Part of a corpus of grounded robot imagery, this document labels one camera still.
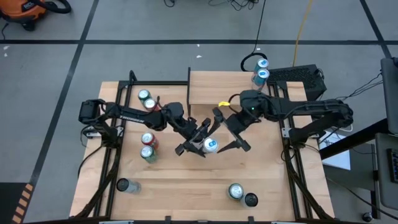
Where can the silver mounting bracket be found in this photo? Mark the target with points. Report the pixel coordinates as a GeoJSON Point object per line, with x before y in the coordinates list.
{"type": "Point", "coordinates": [90, 133]}
{"type": "Point", "coordinates": [286, 132]}

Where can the grey desk panel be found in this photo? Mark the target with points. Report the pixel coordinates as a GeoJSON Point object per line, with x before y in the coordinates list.
{"type": "Point", "coordinates": [384, 186]}

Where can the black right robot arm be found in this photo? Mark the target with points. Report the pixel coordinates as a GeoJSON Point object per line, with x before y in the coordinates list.
{"type": "Point", "coordinates": [304, 107]}

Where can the white Celsius drink can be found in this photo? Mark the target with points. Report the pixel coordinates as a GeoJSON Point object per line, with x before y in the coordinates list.
{"type": "Point", "coordinates": [250, 200]}
{"type": "Point", "coordinates": [124, 185]}

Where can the orange shop vacuum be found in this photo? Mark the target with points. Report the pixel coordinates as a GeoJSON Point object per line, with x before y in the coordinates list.
{"type": "Point", "coordinates": [21, 9]}

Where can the black computer tower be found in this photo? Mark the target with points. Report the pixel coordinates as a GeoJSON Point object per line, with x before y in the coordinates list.
{"type": "Point", "coordinates": [298, 76]}

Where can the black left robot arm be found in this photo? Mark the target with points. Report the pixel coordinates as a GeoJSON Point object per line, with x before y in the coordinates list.
{"type": "Point", "coordinates": [133, 115]}

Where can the black desk beam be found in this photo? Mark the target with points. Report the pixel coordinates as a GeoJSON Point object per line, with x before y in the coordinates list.
{"type": "Point", "coordinates": [351, 141]}

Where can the yellow tape tag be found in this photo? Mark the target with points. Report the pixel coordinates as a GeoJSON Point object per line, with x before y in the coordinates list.
{"type": "Point", "coordinates": [223, 104]}

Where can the green Sprite soda can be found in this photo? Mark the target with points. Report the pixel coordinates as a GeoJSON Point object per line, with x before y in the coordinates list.
{"type": "Point", "coordinates": [235, 190]}
{"type": "Point", "coordinates": [144, 94]}
{"type": "Point", "coordinates": [147, 152]}

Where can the blue silver Red Bull can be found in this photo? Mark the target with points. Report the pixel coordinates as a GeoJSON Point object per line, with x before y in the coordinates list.
{"type": "Point", "coordinates": [211, 144]}
{"type": "Point", "coordinates": [262, 63]}
{"type": "Point", "coordinates": [262, 75]}

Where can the black caster wheel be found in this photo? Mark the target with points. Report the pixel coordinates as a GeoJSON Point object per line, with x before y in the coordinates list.
{"type": "Point", "coordinates": [367, 216]}

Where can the grey monitor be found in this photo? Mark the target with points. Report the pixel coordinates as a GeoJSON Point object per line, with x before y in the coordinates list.
{"type": "Point", "coordinates": [390, 93]}

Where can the orange Fanta soda can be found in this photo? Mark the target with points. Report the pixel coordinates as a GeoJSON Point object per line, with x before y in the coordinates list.
{"type": "Point", "coordinates": [150, 104]}
{"type": "Point", "coordinates": [147, 138]}

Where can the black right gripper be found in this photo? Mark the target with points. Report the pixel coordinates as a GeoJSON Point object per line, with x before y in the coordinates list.
{"type": "Point", "coordinates": [236, 123]}

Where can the black button control box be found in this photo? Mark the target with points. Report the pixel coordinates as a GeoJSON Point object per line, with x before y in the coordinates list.
{"type": "Point", "coordinates": [393, 165]}

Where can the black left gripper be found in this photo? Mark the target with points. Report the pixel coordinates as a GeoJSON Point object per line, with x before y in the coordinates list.
{"type": "Point", "coordinates": [192, 133]}

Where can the hazard striped floor mat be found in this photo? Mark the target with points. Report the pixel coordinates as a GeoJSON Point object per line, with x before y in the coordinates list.
{"type": "Point", "coordinates": [9, 202]}

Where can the white paper sheet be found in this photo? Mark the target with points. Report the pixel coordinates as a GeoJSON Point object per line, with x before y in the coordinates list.
{"type": "Point", "coordinates": [340, 160]}

